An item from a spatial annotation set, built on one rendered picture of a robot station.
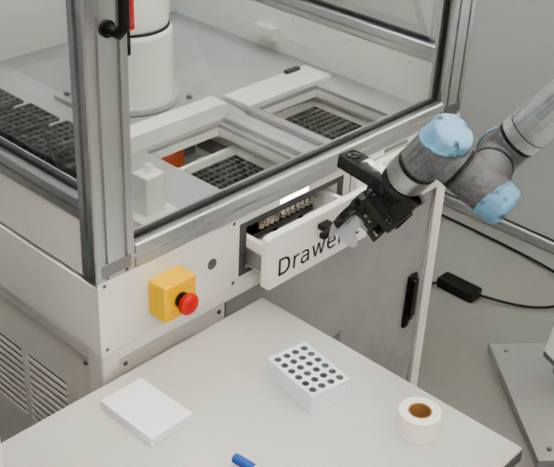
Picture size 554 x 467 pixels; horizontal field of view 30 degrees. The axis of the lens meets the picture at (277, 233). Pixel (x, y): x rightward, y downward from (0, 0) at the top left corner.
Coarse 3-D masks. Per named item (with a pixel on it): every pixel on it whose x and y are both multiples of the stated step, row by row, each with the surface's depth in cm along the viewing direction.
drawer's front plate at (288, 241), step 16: (352, 192) 201; (320, 208) 194; (336, 208) 196; (288, 224) 189; (304, 224) 190; (272, 240) 185; (288, 240) 188; (304, 240) 192; (320, 240) 196; (336, 240) 200; (272, 256) 187; (288, 256) 190; (320, 256) 198; (272, 272) 189; (288, 272) 192
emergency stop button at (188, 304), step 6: (186, 294) 174; (192, 294) 174; (180, 300) 175; (186, 300) 174; (192, 300) 174; (198, 300) 176; (180, 306) 174; (186, 306) 174; (192, 306) 175; (186, 312) 174; (192, 312) 176
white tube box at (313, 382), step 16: (288, 352) 178; (304, 352) 178; (272, 368) 175; (288, 368) 174; (304, 368) 174; (320, 368) 174; (336, 368) 174; (288, 384) 173; (304, 384) 172; (320, 384) 171; (336, 384) 171; (304, 400) 170; (320, 400) 170; (336, 400) 172
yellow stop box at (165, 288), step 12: (156, 276) 176; (168, 276) 176; (180, 276) 176; (192, 276) 176; (156, 288) 174; (168, 288) 173; (180, 288) 175; (192, 288) 177; (156, 300) 175; (168, 300) 174; (156, 312) 177; (168, 312) 175; (180, 312) 178
